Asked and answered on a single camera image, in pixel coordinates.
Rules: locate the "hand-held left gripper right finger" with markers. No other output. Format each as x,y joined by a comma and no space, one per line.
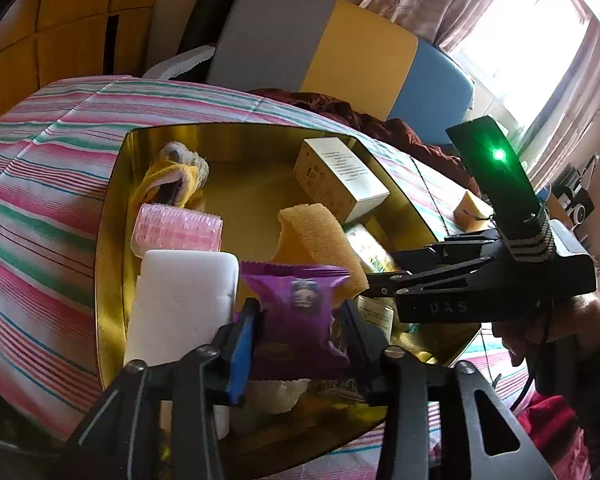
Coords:
365,370

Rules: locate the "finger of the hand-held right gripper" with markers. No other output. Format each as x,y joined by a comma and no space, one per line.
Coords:
420,280
460,249

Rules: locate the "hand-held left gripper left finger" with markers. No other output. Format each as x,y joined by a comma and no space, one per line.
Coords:
240,355

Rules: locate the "white plastic-wrapped ball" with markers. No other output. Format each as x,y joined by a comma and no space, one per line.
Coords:
280,395

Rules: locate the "yellow green packet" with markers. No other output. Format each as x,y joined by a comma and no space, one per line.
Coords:
370,252

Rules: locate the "purple snack packet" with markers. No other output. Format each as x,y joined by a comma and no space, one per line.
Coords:
295,320

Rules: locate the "gold tin tray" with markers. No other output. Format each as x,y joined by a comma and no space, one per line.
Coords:
250,185

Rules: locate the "person's right hand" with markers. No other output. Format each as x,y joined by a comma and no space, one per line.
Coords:
590,320

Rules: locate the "yellow sponge with dark slit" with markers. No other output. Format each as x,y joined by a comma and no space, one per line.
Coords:
467,210

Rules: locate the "small white labelled box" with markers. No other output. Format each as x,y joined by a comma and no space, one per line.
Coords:
375,315

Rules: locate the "white foam block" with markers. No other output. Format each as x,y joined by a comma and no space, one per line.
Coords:
180,305

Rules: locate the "black speaker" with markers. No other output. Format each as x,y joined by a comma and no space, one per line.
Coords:
577,205

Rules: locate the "dark red blanket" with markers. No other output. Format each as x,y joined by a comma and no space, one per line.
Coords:
405,135

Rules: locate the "white carton box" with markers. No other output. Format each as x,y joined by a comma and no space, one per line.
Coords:
340,180

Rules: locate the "pink hair roller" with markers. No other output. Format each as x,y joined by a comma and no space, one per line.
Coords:
175,227

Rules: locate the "red cloth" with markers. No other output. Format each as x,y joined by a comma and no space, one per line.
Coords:
550,425

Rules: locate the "pale pink curtain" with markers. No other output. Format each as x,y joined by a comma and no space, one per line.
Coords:
455,0
580,110

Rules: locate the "yellow cloth with toy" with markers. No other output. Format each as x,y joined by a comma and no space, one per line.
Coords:
165,180

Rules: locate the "window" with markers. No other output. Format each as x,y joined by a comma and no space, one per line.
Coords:
520,50

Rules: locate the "grey yellow blue chair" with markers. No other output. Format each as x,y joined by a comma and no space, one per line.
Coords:
350,50

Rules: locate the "pink green striped bedsheet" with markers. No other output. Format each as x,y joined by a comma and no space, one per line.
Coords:
45,210

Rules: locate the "white foam piece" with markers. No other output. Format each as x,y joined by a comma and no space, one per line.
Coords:
180,62

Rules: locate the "black panel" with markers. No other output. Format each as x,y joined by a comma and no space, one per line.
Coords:
215,5

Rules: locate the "white board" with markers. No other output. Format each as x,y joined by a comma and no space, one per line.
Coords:
177,0

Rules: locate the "wooden wardrobe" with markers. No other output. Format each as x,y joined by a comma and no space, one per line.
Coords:
70,25

